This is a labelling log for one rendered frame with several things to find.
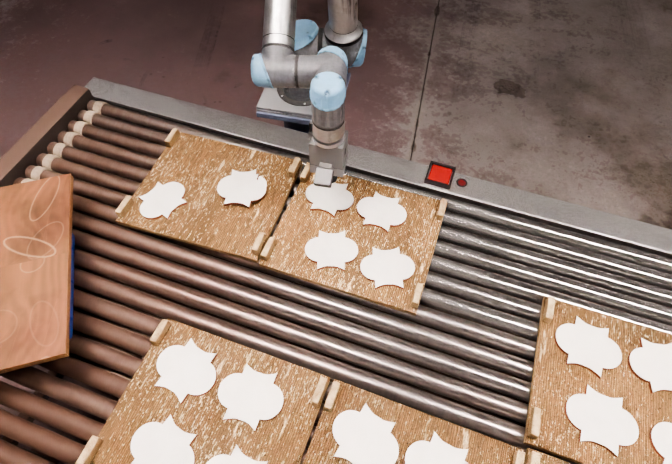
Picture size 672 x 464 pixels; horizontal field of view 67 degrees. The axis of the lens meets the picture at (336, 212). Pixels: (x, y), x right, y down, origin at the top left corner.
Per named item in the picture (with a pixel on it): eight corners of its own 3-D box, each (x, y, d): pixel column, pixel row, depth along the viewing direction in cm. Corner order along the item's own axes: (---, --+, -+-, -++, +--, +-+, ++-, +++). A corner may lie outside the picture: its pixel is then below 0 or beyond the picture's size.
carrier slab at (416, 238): (308, 168, 148) (308, 164, 147) (446, 205, 140) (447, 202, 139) (259, 266, 129) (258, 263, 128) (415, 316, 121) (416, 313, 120)
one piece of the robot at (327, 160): (299, 148, 113) (303, 193, 127) (338, 154, 112) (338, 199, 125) (312, 112, 120) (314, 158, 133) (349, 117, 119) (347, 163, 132)
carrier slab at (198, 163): (178, 134, 156) (176, 130, 155) (303, 164, 149) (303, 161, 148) (117, 223, 137) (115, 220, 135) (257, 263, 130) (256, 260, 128)
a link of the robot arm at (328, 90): (347, 68, 109) (345, 94, 104) (346, 106, 118) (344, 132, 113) (311, 66, 110) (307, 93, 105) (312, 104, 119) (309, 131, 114)
